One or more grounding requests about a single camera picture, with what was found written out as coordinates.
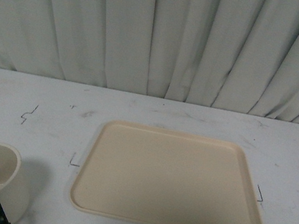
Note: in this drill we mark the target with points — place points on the beige rectangular plastic tray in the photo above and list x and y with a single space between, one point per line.
152 175

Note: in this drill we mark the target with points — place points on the white pleated curtain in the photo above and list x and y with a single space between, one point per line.
237 55

